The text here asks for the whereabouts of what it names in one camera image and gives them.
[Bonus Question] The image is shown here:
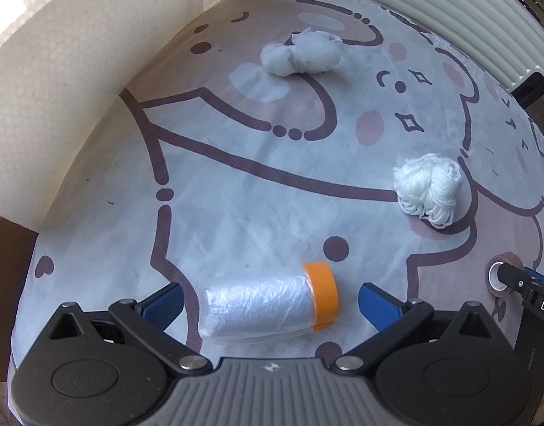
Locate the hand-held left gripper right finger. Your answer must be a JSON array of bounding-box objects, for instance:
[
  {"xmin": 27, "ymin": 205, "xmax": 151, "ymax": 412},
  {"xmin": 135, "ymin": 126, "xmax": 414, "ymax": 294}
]
[{"xmin": 334, "ymin": 282, "xmax": 512, "ymax": 372}]

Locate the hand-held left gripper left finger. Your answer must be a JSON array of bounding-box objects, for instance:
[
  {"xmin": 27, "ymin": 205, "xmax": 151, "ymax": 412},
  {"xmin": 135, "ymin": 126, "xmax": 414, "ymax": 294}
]
[{"xmin": 48, "ymin": 282, "xmax": 213, "ymax": 376}]

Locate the brown bandage tape roll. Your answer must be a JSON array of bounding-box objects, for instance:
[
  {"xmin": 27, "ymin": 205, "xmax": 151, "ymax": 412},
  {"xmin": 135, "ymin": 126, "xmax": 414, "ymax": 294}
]
[{"xmin": 485, "ymin": 252, "xmax": 527, "ymax": 298}]

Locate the clear plastic film roll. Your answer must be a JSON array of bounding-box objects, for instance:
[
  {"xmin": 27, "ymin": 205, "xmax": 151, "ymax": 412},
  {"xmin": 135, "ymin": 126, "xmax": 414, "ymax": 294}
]
[{"xmin": 197, "ymin": 261, "xmax": 341, "ymax": 342}]

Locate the white yarn bundle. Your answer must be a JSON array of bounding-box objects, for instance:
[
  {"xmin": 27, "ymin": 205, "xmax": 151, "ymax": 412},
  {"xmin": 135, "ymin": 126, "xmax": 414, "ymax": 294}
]
[{"xmin": 394, "ymin": 153, "xmax": 464, "ymax": 230}]

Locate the bear printed blanket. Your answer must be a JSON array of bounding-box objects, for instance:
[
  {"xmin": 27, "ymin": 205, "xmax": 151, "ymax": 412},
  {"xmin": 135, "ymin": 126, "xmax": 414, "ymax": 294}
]
[{"xmin": 8, "ymin": 0, "xmax": 544, "ymax": 409}]

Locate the white foam sheet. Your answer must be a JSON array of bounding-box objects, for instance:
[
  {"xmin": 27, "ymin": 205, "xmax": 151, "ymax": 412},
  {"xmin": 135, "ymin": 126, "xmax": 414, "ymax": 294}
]
[{"xmin": 0, "ymin": 0, "xmax": 206, "ymax": 231}]

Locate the white knotted gauze ball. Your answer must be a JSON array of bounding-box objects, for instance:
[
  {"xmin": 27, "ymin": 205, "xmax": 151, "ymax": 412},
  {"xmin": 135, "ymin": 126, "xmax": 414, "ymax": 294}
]
[{"xmin": 259, "ymin": 27, "xmax": 344, "ymax": 77}]

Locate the white ribbed suitcase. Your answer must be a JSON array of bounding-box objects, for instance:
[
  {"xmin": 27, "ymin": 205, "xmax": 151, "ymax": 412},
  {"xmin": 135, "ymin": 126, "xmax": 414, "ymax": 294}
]
[{"xmin": 320, "ymin": 0, "xmax": 544, "ymax": 98}]

